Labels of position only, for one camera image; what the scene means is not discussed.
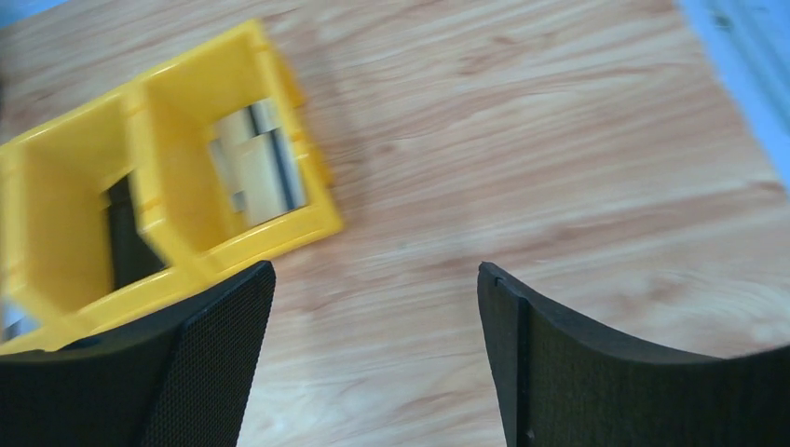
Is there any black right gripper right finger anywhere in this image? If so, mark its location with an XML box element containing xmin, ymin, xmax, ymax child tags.
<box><xmin>477</xmin><ymin>262</ymin><xmax>789</xmax><ymax>446</ymax></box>

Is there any yellow bin far end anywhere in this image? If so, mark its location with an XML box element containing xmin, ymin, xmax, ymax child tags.
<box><xmin>129</xmin><ymin>20</ymin><xmax>343</xmax><ymax>280</ymax></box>

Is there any yellow bin with black card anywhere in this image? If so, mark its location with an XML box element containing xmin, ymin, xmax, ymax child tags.
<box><xmin>1</xmin><ymin>88</ymin><xmax>201</xmax><ymax>355</ymax></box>

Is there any beige card in bin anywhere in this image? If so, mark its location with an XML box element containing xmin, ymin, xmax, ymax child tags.
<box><xmin>209</xmin><ymin>99</ymin><xmax>307</xmax><ymax>227</ymax></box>

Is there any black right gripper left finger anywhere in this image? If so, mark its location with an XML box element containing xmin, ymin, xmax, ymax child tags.
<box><xmin>1</xmin><ymin>262</ymin><xmax>276</xmax><ymax>446</ymax></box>

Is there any yellow bin with white cards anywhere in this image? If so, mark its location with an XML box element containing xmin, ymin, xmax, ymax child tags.
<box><xmin>1</xmin><ymin>297</ymin><xmax>41</xmax><ymax>343</ymax></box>

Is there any black card in bin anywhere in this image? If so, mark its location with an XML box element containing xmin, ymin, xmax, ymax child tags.
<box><xmin>104</xmin><ymin>174</ymin><xmax>166</xmax><ymax>291</ymax></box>

